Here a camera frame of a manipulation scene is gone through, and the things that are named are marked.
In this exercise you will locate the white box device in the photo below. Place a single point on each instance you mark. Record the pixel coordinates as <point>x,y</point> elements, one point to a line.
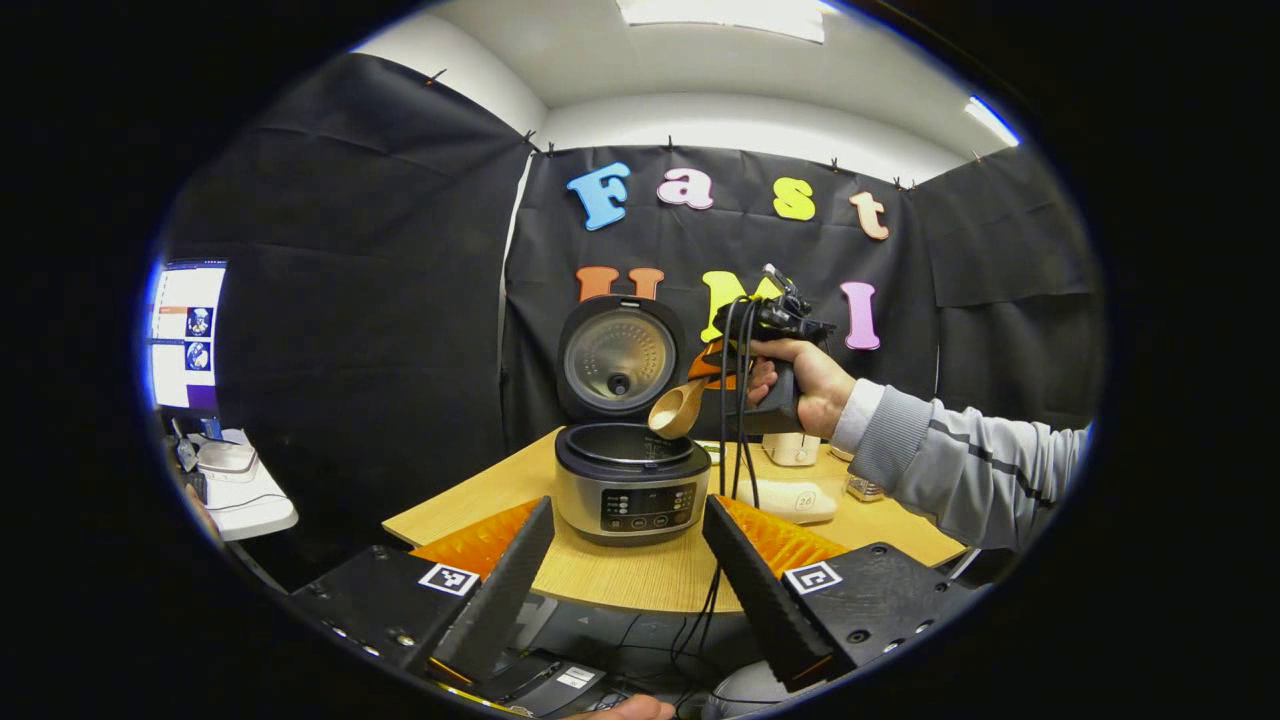
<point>228,460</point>

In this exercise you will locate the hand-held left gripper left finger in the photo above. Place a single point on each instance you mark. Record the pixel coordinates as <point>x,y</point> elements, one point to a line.
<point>495,595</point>

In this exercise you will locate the black backdrop cloth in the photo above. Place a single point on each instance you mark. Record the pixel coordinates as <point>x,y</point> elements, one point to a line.
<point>380,300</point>

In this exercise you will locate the clear plastic rice box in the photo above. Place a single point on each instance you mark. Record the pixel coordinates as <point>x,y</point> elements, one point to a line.
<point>790,500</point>

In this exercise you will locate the grey silver rice cooker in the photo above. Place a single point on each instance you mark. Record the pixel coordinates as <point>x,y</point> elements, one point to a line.
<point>630,500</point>

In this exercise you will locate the white toaster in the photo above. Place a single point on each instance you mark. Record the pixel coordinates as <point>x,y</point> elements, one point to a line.
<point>790,450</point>

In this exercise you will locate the computer monitor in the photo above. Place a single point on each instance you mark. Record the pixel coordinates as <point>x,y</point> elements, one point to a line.
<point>185,335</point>

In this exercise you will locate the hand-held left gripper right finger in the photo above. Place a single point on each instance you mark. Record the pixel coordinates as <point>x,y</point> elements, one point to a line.
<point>758,595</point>

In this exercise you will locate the wooden spoon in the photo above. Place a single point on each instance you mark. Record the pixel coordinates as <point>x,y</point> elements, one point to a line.
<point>675,410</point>

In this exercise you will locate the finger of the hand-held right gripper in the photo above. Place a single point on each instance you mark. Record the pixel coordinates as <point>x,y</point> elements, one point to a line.
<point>712,362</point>

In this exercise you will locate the narrow ceiling light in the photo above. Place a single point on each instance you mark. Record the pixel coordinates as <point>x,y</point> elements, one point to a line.
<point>992,120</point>

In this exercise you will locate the white side table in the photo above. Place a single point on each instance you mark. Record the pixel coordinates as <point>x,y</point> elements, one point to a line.
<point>250,510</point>

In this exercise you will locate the large ceiling light panel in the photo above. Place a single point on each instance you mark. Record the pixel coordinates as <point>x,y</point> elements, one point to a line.
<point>720,15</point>

